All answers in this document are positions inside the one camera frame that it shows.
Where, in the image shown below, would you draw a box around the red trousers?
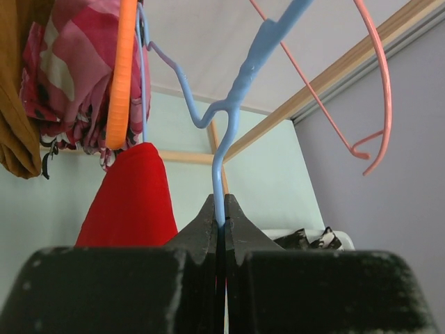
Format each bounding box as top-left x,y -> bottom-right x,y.
75,143 -> 178,247

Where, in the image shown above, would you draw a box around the white plastic basket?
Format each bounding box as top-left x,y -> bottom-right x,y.
262,229 -> 355,251

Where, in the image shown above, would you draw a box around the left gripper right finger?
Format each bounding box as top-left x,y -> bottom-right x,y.
225,195 -> 438,333

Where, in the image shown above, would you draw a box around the wooden clothes rack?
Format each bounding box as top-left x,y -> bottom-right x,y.
38,6 -> 445,196

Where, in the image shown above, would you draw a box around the orange hanger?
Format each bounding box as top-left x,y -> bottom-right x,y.
106,0 -> 138,150

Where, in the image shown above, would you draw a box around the black white patterned trousers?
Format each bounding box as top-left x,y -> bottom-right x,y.
273,227 -> 345,251

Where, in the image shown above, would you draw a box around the brown trousers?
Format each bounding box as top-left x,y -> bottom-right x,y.
1,1 -> 42,179

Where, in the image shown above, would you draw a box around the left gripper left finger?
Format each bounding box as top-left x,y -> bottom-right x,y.
6,197 -> 219,333

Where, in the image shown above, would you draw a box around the pink patterned trousers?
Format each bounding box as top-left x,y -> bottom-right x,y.
19,1 -> 151,170

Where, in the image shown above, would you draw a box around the blue wire hanger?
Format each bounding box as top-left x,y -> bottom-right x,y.
135,0 -> 311,227

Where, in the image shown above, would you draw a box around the pink hanger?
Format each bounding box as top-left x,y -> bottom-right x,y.
248,0 -> 394,177

